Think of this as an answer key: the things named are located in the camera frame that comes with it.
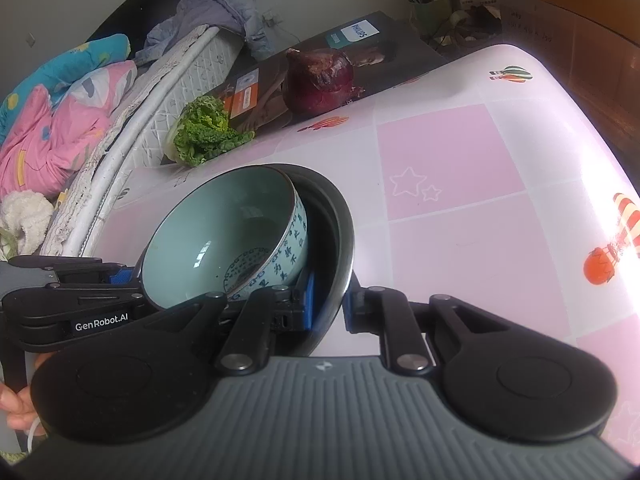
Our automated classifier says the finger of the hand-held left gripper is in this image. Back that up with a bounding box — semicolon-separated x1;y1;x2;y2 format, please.
2;282;151;318
7;255;136;286

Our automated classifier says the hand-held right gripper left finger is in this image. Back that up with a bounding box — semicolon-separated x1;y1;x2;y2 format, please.
145;272;316;376

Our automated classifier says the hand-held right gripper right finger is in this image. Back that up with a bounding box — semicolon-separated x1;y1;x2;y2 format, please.
342;285;526;376

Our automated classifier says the steel bowl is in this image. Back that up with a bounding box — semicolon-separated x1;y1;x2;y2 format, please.
262;162;355;356

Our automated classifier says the teal ceramic bowl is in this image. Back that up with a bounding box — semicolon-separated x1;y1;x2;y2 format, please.
141;166;308;311

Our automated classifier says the person's left hand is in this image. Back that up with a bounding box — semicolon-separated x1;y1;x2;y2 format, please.
0;382;46;436

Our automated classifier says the white fluffy blanket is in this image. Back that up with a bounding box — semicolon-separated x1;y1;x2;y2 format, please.
0;191;55;261

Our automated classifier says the pink and blue quilt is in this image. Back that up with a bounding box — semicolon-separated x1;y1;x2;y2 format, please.
0;34;138;201

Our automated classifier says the napa cabbage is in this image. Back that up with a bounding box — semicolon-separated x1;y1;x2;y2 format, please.
165;95;256;167

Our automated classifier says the white quilted mattress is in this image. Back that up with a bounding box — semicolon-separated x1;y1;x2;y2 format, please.
40;25;251;261

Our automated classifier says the red cabbage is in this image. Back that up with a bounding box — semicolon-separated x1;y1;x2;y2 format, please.
282;48;357;115

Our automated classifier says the black printed box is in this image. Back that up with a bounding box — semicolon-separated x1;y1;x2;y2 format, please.
160;10;453;166

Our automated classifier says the grey clothing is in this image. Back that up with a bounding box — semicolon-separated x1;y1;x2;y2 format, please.
134;0;276;66

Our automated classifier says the pale green paper bag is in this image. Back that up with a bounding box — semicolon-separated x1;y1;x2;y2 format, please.
407;0;453;36

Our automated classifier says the brown cardboard carton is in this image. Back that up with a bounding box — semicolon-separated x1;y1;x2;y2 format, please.
500;0;640;161

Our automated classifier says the white cable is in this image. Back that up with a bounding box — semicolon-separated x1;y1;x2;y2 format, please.
27;412;48;456

